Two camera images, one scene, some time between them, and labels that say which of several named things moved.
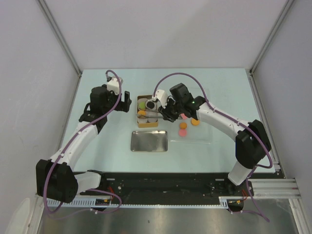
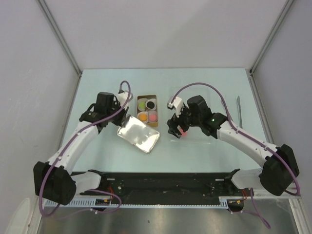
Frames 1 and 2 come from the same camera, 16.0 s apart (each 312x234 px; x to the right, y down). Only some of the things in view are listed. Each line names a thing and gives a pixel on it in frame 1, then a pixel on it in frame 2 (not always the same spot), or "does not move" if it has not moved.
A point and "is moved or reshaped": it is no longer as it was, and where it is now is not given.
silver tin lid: x=149 y=141 is moved or reshaped
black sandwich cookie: x=150 y=105 does not move
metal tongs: x=148 y=116 → x=239 y=111
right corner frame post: x=258 y=60 does not move
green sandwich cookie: x=142 y=105 does not move
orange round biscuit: x=141 y=112 → x=143 y=117
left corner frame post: x=60 y=36 does not move
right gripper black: x=167 y=116 → x=173 y=123
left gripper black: x=123 y=106 → x=123 y=117
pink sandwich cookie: x=183 y=132 does not move
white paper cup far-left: x=141 y=104 does not move
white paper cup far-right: x=155 y=104 does not move
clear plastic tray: x=189 y=130 does not move
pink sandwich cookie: x=184 y=116 is moved or reshaped
